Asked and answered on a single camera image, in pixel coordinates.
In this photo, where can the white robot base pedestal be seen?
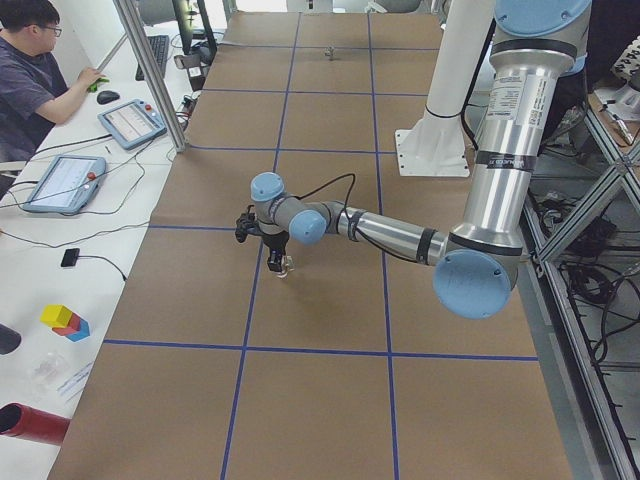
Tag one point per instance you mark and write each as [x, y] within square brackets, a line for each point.
[435, 146]

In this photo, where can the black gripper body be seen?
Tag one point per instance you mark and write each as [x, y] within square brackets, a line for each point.
[275, 244]

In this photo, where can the upper blue teach pendant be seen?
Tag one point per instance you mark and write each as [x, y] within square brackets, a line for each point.
[133, 123]

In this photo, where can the black computer mouse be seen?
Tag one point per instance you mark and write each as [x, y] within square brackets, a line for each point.
[107, 96]

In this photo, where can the blue wooden block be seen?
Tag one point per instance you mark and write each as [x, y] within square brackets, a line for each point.
[81, 332]

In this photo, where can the blue teach pendant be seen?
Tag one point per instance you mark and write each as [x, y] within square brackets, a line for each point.
[133, 123]
[67, 185]

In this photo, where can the red cylinder tube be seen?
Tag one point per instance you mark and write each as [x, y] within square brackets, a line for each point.
[27, 423]

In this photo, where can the small black box device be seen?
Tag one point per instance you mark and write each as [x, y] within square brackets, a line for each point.
[70, 257]

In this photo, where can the seated man in blue shirt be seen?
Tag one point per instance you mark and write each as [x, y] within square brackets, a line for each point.
[34, 94]

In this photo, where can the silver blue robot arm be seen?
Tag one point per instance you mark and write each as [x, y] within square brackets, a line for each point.
[476, 264]

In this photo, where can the aluminium frame post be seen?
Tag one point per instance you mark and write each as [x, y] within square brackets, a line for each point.
[132, 24]

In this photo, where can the black computer keyboard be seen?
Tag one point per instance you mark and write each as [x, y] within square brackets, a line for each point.
[160, 46]

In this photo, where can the aluminium frame rack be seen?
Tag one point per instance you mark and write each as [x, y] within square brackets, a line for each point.
[582, 215]

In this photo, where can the green clamp tool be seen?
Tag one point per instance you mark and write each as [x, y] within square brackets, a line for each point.
[95, 85]

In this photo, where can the white PPR pipe fitting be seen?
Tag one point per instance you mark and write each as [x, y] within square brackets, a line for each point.
[287, 266]

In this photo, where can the yellow wooden block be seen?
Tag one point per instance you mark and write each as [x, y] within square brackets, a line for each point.
[56, 316]

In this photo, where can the lower blue teach pendant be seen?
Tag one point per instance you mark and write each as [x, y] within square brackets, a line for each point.
[67, 185]

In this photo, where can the black white patterned cloth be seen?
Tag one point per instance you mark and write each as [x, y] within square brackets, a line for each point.
[626, 65]

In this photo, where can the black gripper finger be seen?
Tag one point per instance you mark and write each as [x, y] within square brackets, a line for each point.
[274, 264]

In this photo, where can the red wooden block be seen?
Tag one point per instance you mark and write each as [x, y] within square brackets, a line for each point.
[68, 328]

